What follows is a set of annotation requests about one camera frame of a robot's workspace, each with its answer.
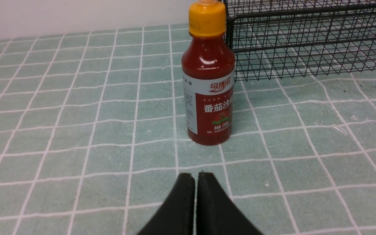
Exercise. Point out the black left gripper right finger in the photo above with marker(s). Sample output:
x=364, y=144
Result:
x=216, y=214

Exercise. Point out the black wire mesh shelf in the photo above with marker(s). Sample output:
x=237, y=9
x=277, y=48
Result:
x=290, y=38

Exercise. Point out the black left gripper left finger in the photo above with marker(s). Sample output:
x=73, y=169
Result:
x=176, y=215

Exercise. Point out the green checkered tablecloth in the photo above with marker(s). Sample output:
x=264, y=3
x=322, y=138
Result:
x=93, y=135

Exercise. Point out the red ketchup bottle yellow cap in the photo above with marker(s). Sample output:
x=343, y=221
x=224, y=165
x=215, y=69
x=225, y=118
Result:
x=208, y=70

